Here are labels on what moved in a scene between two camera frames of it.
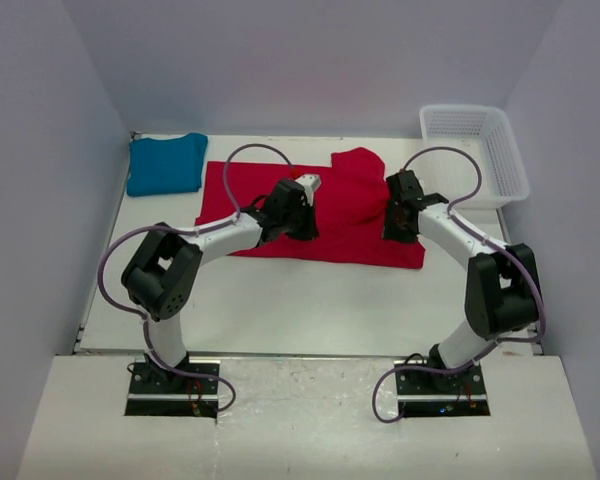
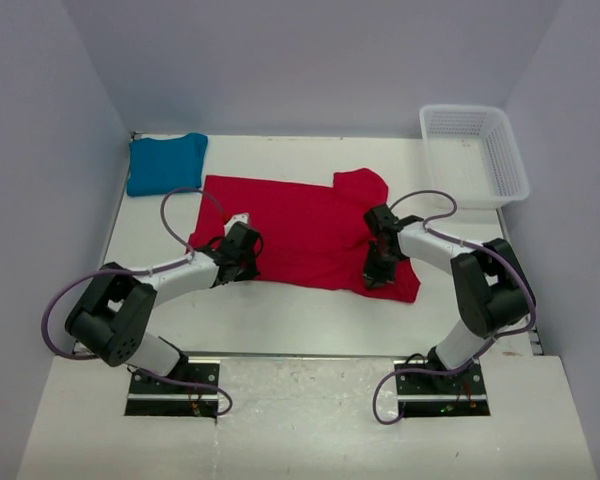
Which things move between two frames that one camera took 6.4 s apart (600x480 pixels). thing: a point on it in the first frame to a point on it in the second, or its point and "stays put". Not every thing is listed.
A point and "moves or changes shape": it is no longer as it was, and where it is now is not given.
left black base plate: x=180 y=396 stays put
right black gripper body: x=392 y=228 to x=380 y=268
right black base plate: x=426 y=394 stays put
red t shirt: x=350 y=213 moves or changes shape
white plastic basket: x=484 y=132 stays put
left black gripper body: x=298 y=223 to x=247 y=270
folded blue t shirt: x=166 y=165 stays put
